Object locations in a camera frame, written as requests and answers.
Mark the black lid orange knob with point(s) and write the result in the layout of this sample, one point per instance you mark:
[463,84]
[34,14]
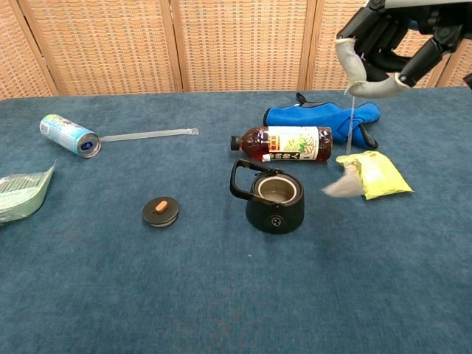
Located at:
[155,215]

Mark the woven wooden folding screen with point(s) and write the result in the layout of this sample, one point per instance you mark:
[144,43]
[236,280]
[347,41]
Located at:
[239,44]

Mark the blue mitt glove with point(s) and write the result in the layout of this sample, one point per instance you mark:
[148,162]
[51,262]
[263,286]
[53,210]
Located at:
[313,116]

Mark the blue table cloth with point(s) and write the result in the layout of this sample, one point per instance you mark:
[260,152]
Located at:
[221,287]

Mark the yellow-green snack packet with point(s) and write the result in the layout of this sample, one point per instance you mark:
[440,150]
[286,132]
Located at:
[383,177]

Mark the light blue drink can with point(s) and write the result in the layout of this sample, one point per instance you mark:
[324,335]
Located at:
[62,132]

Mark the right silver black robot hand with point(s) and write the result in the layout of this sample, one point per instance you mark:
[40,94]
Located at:
[383,40]

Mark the pale green foil packet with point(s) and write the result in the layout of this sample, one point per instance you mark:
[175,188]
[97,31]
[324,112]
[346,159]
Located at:
[22,195]

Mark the clear wrapped drinking straw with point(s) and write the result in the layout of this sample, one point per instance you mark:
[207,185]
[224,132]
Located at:
[147,134]

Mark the brown tea plastic bottle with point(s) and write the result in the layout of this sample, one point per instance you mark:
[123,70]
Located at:
[295,144]

